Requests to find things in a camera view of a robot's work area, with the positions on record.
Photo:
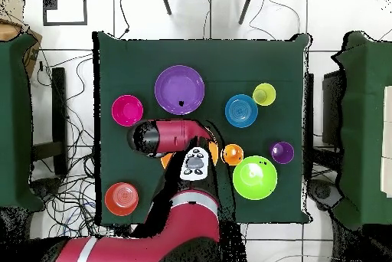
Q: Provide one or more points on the large yellow-orange bowl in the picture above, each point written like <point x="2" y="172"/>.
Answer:
<point x="213" y="153"/>

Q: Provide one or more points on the purple bowl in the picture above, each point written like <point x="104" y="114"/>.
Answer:
<point x="179" y="87"/>

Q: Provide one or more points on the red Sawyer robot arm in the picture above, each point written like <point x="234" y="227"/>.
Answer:
<point x="190" y="222"/>

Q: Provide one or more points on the orange cup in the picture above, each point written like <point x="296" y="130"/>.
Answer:
<point x="232" y="154"/>

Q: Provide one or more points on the blue bowl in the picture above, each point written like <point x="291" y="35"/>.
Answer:
<point x="241" y="111"/>

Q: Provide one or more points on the pink bowl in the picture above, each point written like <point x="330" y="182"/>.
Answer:
<point x="127" y="110"/>

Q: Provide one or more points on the green bowl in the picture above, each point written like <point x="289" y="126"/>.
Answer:
<point x="254" y="179"/>

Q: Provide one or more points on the yellow cup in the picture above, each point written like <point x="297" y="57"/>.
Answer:
<point x="264" y="94"/>

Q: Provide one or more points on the purple cup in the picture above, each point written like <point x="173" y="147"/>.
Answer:
<point x="283" y="153"/>

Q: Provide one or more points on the dark green tablecloth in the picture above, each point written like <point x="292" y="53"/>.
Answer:
<point x="260" y="66"/>

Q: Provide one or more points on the red-orange bowl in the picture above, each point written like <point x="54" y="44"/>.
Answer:
<point x="121" y="199"/>

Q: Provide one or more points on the black box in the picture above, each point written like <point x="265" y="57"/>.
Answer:
<point x="332" y="108"/>

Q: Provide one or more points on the black floor beam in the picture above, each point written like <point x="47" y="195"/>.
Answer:
<point x="58" y="105"/>

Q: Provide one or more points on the dark grey stand base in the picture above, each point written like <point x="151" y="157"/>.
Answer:
<point x="323" y="192"/>
<point x="46" y="186"/>

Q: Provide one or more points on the green side table cloth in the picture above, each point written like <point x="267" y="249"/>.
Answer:
<point x="15" y="121"/>
<point x="361" y="136"/>

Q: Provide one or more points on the cardboard box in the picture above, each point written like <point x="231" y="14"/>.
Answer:
<point x="9" y="30"/>

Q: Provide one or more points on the black camera tripod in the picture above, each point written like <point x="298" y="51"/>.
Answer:
<point x="165" y="2"/>

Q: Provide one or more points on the black rectangular frame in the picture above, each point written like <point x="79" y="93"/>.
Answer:
<point x="65" y="23"/>

